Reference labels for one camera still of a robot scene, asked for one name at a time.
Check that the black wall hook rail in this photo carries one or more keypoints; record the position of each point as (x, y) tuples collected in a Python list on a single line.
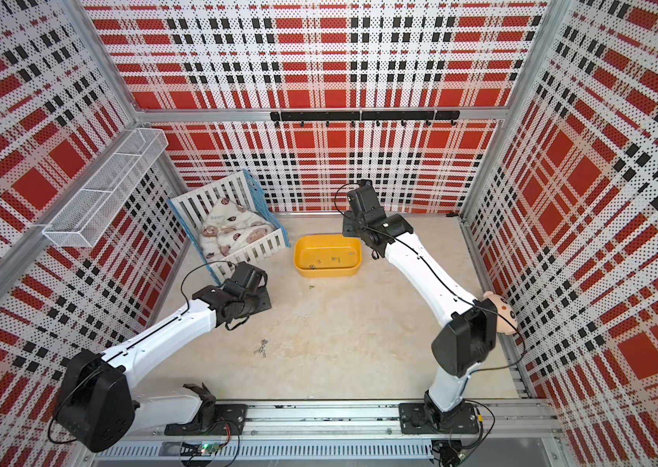
[(303, 117)]

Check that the white patterned blanket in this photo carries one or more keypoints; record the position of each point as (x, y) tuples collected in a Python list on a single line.
[(230, 227)]

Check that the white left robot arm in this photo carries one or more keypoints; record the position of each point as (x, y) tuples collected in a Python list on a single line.
[(96, 405)]

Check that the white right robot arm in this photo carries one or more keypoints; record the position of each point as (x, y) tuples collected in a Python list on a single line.
[(467, 325)]

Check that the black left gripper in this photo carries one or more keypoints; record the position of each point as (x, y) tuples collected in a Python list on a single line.
[(265, 300)]

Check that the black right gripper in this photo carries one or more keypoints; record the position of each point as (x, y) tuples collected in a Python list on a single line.
[(349, 224)]

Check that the pink plush pig toy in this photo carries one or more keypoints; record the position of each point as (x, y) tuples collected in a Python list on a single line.
[(507, 324)]

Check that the yellow plastic storage box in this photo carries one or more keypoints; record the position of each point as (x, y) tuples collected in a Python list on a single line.
[(326, 256)]

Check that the green circuit board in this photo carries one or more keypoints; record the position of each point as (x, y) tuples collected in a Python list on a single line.
[(199, 449)]

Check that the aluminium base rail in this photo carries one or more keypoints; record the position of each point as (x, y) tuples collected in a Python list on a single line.
[(511, 432)]

